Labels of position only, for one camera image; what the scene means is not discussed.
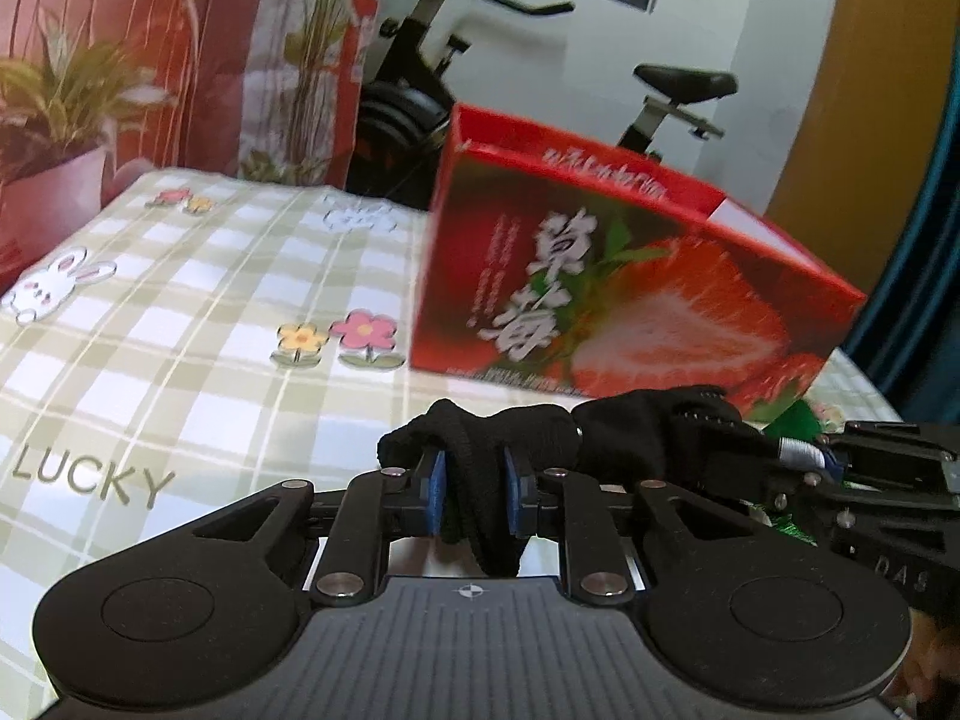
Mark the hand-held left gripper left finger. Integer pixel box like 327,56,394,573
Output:
191,448,449,607

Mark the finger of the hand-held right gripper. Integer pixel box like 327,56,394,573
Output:
697,427,835,512
823,420,960,467

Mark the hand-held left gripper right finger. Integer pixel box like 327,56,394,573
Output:
504,448,743,607

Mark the black knit sock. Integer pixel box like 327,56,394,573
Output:
377,386,751,578

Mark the red strawberry print cardboard box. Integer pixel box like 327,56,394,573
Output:
409,103,868,403

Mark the person's right hand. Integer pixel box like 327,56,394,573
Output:
892,611,960,698

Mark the green plush item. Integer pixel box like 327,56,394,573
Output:
750,396,833,545

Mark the teal curtain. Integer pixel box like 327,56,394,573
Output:
847,0,960,422

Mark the green checked bunny print blanket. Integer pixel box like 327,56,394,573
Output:
0,165,905,695

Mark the wooden door panel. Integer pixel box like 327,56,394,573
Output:
765,0,947,257

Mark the black exercise bike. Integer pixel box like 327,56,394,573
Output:
358,0,740,211

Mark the red printed wall cloth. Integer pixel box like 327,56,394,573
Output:
0,0,395,287

